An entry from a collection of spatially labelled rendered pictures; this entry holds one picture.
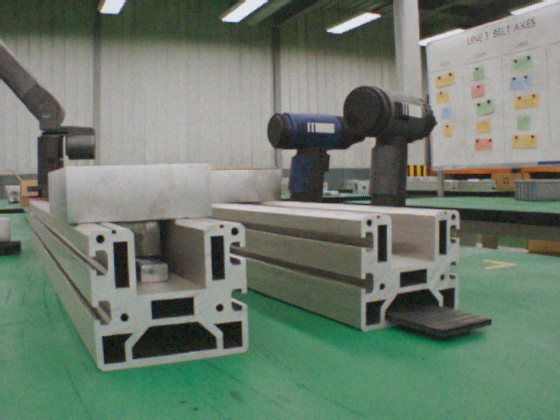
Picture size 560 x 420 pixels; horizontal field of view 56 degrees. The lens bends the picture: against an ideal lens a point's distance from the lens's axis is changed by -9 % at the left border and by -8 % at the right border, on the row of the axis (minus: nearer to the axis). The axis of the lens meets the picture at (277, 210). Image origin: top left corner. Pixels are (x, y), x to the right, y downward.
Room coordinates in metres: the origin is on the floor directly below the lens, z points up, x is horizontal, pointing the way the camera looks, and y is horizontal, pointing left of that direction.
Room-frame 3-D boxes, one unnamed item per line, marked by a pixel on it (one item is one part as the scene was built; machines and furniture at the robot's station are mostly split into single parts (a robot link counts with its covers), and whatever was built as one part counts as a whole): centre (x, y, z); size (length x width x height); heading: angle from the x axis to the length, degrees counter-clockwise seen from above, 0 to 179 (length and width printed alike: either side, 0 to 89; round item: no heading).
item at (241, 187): (0.78, 0.08, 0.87); 0.16 x 0.11 x 0.07; 27
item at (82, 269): (0.70, 0.25, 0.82); 0.80 x 0.10 x 0.09; 27
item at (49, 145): (1.15, 0.47, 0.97); 0.07 x 0.06 x 0.07; 103
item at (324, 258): (0.78, 0.08, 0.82); 0.80 x 0.10 x 0.09; 27
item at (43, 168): (1.15, 0.48, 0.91); 0.10 x 0.07 x 0.07; 117
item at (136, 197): (0.47, 0.13, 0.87); 0.16 x 0.11 x 0.07; 27
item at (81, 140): (1.16, 0.44, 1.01); 0.12 x 0.09 x 0.12; 103
